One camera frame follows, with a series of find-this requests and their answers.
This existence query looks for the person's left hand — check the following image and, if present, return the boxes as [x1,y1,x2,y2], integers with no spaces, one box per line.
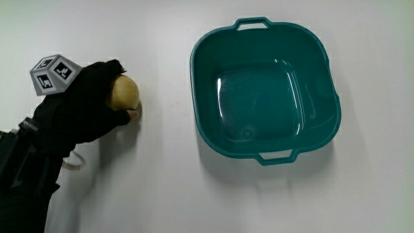
[18,54,139,159]

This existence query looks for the yellow potato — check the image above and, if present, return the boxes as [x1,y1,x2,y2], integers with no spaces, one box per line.
[105,74,140,112]

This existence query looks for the person's left forearm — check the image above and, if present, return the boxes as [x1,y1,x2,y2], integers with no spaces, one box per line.
[0,124,67,233]

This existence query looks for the white desk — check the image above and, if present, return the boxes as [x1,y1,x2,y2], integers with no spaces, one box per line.
[0,0,414,233]

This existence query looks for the teal plastic basin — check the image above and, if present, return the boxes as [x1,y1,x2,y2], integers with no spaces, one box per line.
[190,16,342,166]

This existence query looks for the clear thin cable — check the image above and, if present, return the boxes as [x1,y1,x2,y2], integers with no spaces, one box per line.
[61,150,87,172]

